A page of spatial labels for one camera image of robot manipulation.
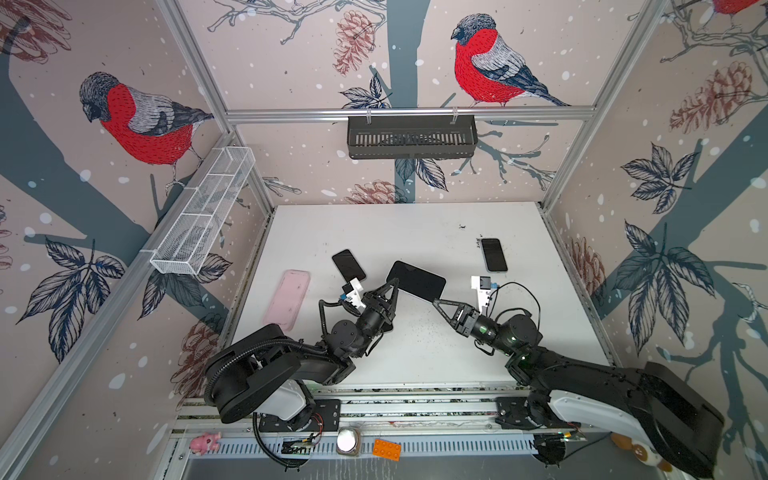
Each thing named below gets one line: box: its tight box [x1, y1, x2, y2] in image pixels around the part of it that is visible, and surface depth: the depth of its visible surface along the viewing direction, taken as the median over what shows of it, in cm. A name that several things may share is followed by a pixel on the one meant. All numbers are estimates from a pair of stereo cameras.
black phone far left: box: [332, 249, 366, 283], surface depth 106 cm
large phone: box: [387, 260, 447, 303], surface depth 74 cm
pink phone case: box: [262, 270, 311, 332], surface depth 95 cm
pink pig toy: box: [190, 432, 222, 456], surface depth 70 cm
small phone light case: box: [480, 237, 508, 273], surface depth 109 cm
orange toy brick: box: [372, 439, 402, 462], surface depth 70 cm
